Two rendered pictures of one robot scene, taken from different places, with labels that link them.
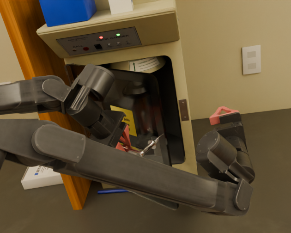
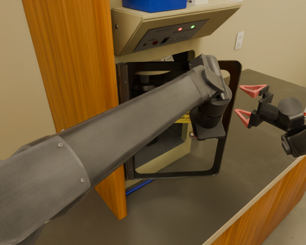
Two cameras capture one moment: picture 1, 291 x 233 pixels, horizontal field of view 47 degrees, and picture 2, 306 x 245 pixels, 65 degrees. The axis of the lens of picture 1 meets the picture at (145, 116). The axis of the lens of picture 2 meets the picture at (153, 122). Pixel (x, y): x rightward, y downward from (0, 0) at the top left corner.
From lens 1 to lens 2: 0.71 m
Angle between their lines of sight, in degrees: 42
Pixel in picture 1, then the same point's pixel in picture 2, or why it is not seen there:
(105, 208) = (147, 203)
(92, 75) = (212, 63)
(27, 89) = (199, 82)
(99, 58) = (146, 55)
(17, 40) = (106, 29)
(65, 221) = (123, 234)
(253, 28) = not seen: hidden behind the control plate
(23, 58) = (108, 54)
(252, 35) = not seen: hidden behind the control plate
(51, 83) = (209, 73)
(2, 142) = not seen: outside the picture
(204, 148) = (293, 110)
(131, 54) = (171, 49)
